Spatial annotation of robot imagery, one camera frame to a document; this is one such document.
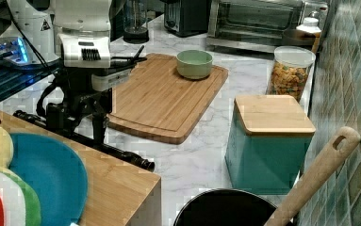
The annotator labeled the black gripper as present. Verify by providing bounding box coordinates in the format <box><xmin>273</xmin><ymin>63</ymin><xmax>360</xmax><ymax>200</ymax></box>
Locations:
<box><xmin>46</xmin><ymin>68</ymin><xmax>112</xmax><ymax>144</ymax></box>

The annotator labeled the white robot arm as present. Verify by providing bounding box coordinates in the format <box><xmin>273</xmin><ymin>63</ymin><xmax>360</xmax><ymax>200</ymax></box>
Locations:
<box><xmin>0</xmin><ymin>0</ymin><xmax>115</xmax><ymax>144</ymax></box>

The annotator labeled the bamboo cutting board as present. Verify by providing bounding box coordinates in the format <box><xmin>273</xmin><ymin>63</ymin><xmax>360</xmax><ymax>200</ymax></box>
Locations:
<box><xmin>108</xmin><ymin>54</ymin><xmax>228</xmax><ymax>144</ymax></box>

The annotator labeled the blue plate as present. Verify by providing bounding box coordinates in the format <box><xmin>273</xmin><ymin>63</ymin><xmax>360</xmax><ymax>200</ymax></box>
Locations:
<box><xmin>9</xmin><ymin>133</ymin><xmax>88</xmax><ymax>226</ymax></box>

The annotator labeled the glass blender jar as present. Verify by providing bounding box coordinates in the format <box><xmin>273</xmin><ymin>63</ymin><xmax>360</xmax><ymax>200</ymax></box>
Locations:
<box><xmin>123</xmin><ymin>0</ymin><xmax>149</xmax><ymax>44</ymax></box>

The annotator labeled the light green ceramic bowl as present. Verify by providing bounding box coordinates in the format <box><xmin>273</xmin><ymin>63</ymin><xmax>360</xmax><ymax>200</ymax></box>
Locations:
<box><xmin>176</xmin><ymin>50</ymin><xmax>213</xmax><ymax>79</ymax></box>

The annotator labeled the watermelon slice toy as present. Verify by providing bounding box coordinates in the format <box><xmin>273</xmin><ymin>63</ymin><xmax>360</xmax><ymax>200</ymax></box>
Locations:
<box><xmin>0</xmin><ymin>172</ymin><xmax>41</xmax><ymax>226</ymax></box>

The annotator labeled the bamboo box lid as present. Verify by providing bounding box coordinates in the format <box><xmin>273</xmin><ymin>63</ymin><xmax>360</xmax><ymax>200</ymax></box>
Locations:
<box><xmin>234</xmin><ymin>95</ymin><xmax>316</xmax><ymax>137</ymax></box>

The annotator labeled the teal tin box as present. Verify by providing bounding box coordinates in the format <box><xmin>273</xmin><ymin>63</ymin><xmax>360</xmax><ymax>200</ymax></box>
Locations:
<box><xmin>224</xmin><ymin>106</ymin><xmax>312</xmax><ymax>195</ymax></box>

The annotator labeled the stainless toaster oven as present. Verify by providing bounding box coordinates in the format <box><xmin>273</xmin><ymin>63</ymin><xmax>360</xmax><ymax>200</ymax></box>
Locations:
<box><xmin>206</xmin><ymin>0</ymin><xmax>329</xmax><ymax>53</ymax></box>

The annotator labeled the clear cereal jar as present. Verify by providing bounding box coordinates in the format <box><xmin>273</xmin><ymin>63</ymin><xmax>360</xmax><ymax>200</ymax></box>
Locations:
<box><xmin>266</xmin><ymin>46</ymin><xmax>316</xmax><ymax>102</ymax></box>

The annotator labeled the brown bottle white cap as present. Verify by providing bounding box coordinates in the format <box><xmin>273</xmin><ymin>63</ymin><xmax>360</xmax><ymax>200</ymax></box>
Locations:
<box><xmin>282</xmin><ymin>17</ymin><xmax>321</xmax><ymax>54</ymax></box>

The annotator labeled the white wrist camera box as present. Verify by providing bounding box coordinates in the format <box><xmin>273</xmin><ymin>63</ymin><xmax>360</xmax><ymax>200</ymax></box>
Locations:
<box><xmin>91</xmin><ymin>69</ymin><xmax>131</xmax><ymax>91</ymax></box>

